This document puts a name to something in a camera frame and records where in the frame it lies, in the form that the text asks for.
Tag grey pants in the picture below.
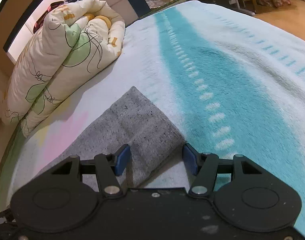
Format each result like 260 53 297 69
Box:
34 86 186 188

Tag dark blue panel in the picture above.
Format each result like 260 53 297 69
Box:
126 0 154 28

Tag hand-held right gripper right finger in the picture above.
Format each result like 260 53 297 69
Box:
182 143 264 197

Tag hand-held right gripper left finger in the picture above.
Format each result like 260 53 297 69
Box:
51 144 131 198

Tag dark red object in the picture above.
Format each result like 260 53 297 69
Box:
33 1 66 33

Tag pastel fleece blanket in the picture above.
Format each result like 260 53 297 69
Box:
2 0 305 235

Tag folded floral quilt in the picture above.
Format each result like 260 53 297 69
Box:
2 0 126 138

